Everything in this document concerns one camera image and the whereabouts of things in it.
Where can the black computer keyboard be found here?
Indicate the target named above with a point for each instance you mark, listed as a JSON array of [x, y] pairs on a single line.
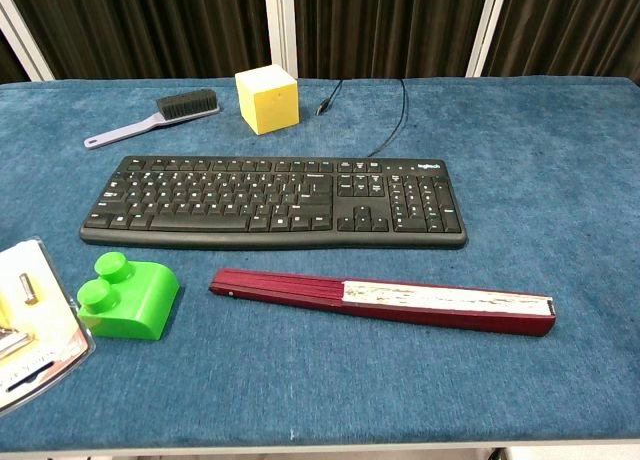
[[225, 205]]

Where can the folded dark red hand fan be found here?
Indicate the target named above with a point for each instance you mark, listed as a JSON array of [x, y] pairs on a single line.
[[390, 300]]

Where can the yellow cube block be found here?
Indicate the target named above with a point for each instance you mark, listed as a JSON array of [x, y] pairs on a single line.
[[267, 100]]

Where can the blue table cloth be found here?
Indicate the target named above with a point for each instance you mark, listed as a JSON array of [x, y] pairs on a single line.
[[320, 370]]

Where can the purple brush black bristles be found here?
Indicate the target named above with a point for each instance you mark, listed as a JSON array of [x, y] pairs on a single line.
[[185, 104]]

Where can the green plastic two-knob block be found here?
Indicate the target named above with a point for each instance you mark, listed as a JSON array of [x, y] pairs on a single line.
[[135, 302]]

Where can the dark pleated curtain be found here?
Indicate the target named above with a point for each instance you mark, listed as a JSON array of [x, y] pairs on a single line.
[[150, 25]]

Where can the clear plastic blister pack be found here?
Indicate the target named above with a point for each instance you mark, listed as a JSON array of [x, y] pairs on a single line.
[[30, 320]]

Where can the white frame post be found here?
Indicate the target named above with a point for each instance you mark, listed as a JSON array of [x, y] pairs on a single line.
[[25, 35], [487, 27], [281, 25]]

